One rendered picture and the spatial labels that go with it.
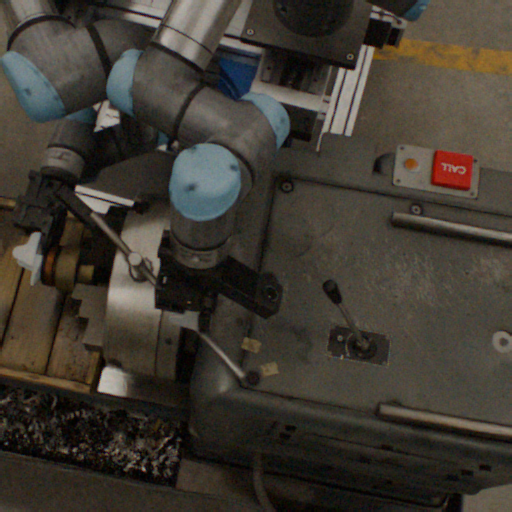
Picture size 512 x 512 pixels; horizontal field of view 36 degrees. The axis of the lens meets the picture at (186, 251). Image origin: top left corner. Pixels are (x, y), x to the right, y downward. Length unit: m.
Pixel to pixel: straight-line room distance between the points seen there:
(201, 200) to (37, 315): 0.82
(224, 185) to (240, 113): 0.12
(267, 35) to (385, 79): 1.44
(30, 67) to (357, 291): 0.59
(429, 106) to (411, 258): 1.69
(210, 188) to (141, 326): 0.46
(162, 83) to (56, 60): 0.28
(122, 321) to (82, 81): 0.37
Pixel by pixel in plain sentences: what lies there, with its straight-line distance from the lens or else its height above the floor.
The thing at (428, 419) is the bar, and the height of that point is 1.28.
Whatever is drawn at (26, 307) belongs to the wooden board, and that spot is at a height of 0.89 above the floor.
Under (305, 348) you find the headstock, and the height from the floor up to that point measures 1.25.
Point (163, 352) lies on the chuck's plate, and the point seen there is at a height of 1.16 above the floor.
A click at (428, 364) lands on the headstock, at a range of 1.22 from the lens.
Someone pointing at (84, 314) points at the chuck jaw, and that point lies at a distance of 1.36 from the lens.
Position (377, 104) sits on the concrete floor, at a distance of 2.88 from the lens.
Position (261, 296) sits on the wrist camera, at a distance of 1.01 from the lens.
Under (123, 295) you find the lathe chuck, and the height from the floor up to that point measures 1.22.
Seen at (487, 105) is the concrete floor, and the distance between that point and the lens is 2.98.
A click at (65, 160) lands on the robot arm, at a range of 1.46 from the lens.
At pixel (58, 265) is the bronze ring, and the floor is 1.12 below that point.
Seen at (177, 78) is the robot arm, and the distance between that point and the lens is 0.96.
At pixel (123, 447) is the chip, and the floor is 0.59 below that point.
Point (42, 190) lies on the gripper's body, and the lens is 1.47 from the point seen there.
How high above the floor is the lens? 2.40
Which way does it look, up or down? 69 degrees down
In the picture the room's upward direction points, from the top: 2 degrees counter-clockwise
